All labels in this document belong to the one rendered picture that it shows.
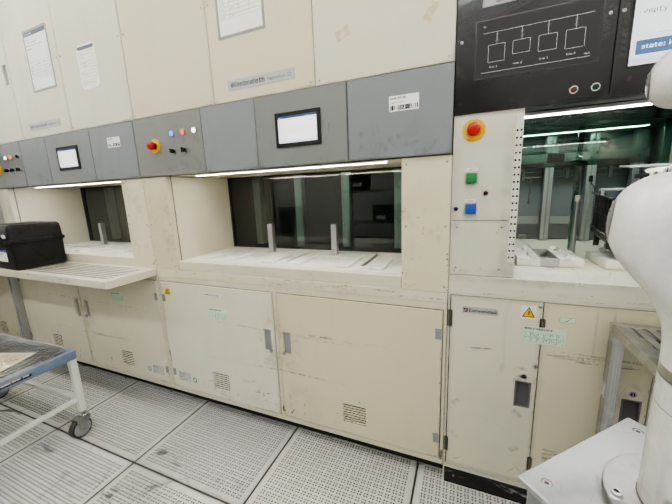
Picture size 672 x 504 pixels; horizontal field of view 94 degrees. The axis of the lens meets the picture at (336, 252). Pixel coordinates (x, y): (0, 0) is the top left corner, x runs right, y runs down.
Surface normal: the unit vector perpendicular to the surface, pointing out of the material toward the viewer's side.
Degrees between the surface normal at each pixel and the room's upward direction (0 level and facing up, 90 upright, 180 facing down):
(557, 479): 0
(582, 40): 90
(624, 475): 0
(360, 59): 90
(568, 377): 90
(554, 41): 90
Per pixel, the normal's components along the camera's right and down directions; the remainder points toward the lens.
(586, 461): -0.04, -0.98
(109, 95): -0.38, 0.19
